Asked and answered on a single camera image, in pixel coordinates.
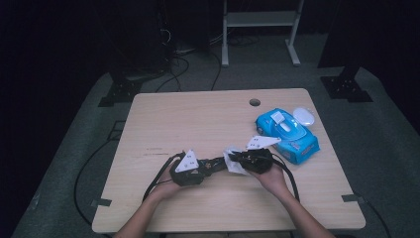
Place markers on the blue wet wipes pack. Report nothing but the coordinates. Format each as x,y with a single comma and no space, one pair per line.
297,139

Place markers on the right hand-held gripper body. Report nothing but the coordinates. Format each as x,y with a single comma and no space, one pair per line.
259,160

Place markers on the black stand base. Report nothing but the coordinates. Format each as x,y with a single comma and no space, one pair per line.
345,87
120,92

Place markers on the person's right hand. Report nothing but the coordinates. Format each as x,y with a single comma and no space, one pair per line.
275,181

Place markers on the person's left hand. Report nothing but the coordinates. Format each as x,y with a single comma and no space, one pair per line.
163,191

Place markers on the white metal stand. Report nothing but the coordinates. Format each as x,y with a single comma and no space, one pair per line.
261,19

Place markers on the white wet wipe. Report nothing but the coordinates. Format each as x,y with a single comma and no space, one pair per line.
235,168

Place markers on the black tape strip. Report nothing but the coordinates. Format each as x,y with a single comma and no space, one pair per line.
101,202
352,198

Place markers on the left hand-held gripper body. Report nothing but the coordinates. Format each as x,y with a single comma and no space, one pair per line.
186,175

